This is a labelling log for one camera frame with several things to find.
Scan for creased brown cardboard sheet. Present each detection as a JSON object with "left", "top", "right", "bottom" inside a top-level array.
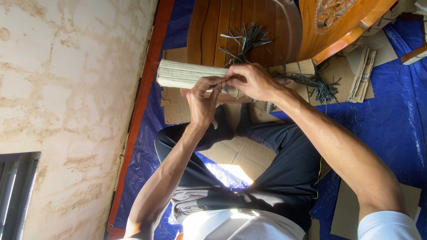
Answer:
[{"left": 199, "top": 135, "right": 278, "bottom": 183}]

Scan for person's right hand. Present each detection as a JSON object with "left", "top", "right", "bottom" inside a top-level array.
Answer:
[{"left": 224, "top": 63, "right": 285, "bottom": 104}]

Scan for narrow folded printed cardboard pieces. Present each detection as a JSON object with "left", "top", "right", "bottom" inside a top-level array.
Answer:
[{"left": 347, "top": 47, "right": 377, "bottom": 104}]

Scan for flat brown cardboard sheet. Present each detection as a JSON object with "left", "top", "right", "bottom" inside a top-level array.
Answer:
[{"left": 330, "top": 179, "right": 423, "bottom": 240}]

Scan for blue tarp with orange edge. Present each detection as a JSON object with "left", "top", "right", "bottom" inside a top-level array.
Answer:
[{"left": 106, "top": 0, "right": 427, "bottom": 240}]

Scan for bunch of black plastic straps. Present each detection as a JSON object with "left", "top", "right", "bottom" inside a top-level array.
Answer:
[
  {"left": 271, "top": 63, "right": 343, "bottom": 109},
  {"left": 218, "top": 22, "right": 276, "bottom": 66}
]

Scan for person's white shirt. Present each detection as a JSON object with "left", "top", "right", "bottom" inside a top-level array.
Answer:
[{"left": 118, "top": 208, "right": 423, "bottom": 240}]

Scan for dark framed window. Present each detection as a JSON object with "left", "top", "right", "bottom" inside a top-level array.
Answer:
[{"left": 0, "top": 151, "right": 41, "bottom": 240}]

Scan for bundle of folded cardboard sheets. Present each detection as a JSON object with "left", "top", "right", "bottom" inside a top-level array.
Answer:
[{"left": 156, "top": 59, "right": 316, "bottom": 101}]

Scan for orange wooden furniture leg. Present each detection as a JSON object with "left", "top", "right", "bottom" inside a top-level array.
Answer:
[{"left": 400, "top": 43, "right": 427, "bottom": 66}]

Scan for person's left hand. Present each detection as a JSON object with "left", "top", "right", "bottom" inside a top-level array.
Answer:
[{"left": 185, "top": 77, "right": 227, "bottom": 130}]

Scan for person's black sock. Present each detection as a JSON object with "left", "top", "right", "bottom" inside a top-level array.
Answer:
[
  {"left": 235, "top": 103, "right": 253, "bottom": 138},
  {"left": 197, "top": 105, "right": 235, "bottom": 151}
]

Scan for carved orange wooden chair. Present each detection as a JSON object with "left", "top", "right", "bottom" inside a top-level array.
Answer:
[{"left": 296, "top": 0, "right": 398, "bottom": 65}]

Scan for round brown wooden table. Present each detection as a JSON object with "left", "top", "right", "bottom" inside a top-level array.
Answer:
[{"left": 186, "top": 0, "right": 303, "bottom": 68}]

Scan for person's black trousers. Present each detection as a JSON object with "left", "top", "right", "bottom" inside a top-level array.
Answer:
[{"left": 154, "top": 121, "right": 323, "bottom": 232}]

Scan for notched brown cardboard sheet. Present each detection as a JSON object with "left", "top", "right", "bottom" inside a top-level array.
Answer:
[{"left": 160, "top": 47, "right": 192, "bottom": 126}]

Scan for large brown cardboard floor sheet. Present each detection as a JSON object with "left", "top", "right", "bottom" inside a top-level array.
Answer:
[{"left": 248, "top": 29, "right": 399, "bottom": 124}]

